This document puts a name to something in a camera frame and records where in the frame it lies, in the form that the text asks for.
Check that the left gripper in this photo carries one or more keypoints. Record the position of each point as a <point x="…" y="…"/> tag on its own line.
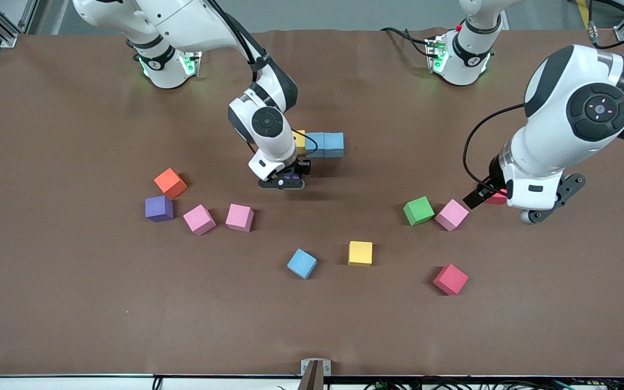
<point x="486" y="190"/>

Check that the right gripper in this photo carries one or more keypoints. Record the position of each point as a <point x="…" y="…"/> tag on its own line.
<point x="302" y="167"/>

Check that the purple foam cube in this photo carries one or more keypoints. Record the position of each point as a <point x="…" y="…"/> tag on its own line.
<point x="159" y="208"/>
<point x="291" y="175"/>

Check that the yellow foam cube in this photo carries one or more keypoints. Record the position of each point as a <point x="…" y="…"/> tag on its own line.
<point x="360" y="253"/>
<point x="300" y="142"/>

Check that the blue foam cube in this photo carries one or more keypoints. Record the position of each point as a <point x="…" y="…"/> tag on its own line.
<point x="334" y="144"/>
<point x="316" y="145"/>
<point x="301" y="264"/>

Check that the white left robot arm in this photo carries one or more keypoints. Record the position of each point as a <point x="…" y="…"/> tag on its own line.
<point x="577" y="108"/>

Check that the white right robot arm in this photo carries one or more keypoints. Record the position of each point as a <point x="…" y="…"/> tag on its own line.
<point x="193" y="24"/>

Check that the pink foam cube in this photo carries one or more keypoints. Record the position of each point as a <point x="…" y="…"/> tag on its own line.
<point x="199" y="219"/>
<point x="239" y="217"/>
<point x="452" y="215"/>

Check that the green foam cube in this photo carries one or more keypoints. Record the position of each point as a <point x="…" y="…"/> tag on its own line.
<point x="418" y="210"/>

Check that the rose red foam cube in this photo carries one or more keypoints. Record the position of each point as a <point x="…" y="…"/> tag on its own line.
<point x="450" y="279"/>

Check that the orange foam cube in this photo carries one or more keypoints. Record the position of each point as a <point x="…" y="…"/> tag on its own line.
<point x="170" y="183"/>

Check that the silver connector box green light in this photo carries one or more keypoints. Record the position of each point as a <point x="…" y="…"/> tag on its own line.
<point x="190" y="65"/>
<point x="435" y="54"/>

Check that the brown table mat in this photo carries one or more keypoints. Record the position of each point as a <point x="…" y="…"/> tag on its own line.
<point x="312" y="325"/>

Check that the grey metal bracket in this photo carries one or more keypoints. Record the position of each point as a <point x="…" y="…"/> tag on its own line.
<point x="306" y="368"/>

